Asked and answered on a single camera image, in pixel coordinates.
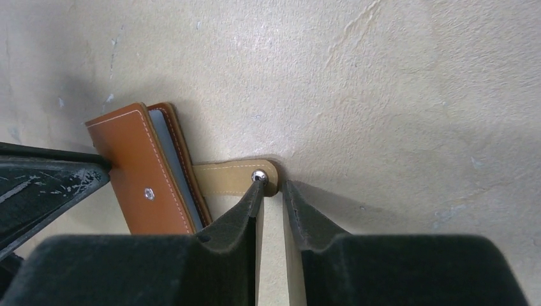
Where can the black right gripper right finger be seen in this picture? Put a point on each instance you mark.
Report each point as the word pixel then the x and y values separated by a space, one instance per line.
pixel 326 265

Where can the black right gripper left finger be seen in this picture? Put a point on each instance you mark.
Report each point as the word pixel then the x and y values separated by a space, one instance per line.
pixel 216 266

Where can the brown leather card holder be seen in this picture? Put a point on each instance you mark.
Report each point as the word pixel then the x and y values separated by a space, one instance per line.
pixel 158 187

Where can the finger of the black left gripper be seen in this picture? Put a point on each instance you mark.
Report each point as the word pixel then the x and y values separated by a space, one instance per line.
pixel 10 149
pixel 34 192

